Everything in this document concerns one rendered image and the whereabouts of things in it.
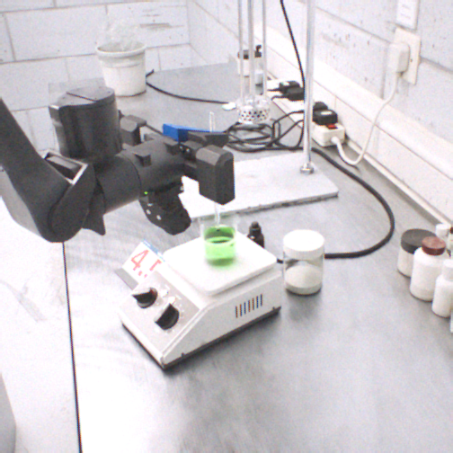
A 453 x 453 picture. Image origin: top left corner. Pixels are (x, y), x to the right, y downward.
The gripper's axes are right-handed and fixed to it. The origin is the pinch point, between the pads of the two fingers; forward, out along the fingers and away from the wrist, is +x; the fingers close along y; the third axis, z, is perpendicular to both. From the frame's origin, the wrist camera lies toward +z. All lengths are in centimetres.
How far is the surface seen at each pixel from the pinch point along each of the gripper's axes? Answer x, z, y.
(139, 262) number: -1.3, 23.8, -15.9
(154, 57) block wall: 141, 52, -194
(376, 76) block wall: 64, 10, -17
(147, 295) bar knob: -8.9, 19.9, -3.5
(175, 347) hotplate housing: -11.2, 22.7, 4.6
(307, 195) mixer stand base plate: 34.8, 24.6, -11.2
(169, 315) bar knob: -9.4, 20.4, 1.6
